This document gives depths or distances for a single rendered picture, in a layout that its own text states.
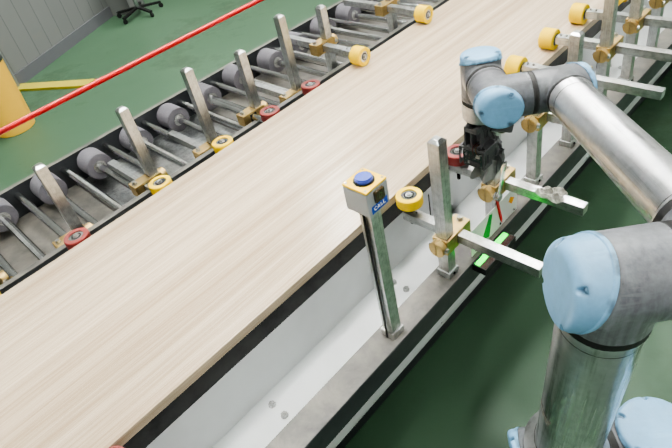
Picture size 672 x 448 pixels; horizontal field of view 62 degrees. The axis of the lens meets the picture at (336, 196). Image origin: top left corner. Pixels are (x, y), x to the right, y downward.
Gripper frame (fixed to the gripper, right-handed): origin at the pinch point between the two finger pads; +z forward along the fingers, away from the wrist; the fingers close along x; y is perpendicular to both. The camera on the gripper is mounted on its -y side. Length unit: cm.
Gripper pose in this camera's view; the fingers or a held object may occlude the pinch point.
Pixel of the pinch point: (488, 178)
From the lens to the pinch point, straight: 151.0
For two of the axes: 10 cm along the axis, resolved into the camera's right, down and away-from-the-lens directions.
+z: 1.8, 7.7, 6.1
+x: 7.2, 3.2, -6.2
